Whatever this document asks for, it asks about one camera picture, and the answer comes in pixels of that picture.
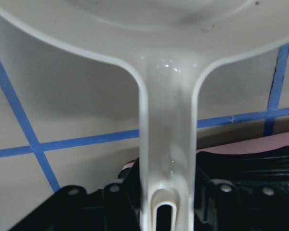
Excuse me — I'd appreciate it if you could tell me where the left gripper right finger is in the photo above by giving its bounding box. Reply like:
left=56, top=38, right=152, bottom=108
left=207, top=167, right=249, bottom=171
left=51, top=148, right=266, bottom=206
left=194, top=167, right=241, bottom=231

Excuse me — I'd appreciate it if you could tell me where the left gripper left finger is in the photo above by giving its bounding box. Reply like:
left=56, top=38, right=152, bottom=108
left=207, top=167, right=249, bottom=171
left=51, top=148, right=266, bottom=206
left=103, top=159, right=141, bottom=231

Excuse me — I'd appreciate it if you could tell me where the white plastic dustpan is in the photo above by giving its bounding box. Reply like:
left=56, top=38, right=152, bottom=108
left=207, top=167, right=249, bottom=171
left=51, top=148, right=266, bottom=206
left=0, top=0, right=289, bottom=231

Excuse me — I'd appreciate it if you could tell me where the black trash bag bin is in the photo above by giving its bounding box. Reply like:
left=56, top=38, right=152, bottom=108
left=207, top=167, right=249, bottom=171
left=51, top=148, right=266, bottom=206
left=124, top=132, right=289, bottom=231

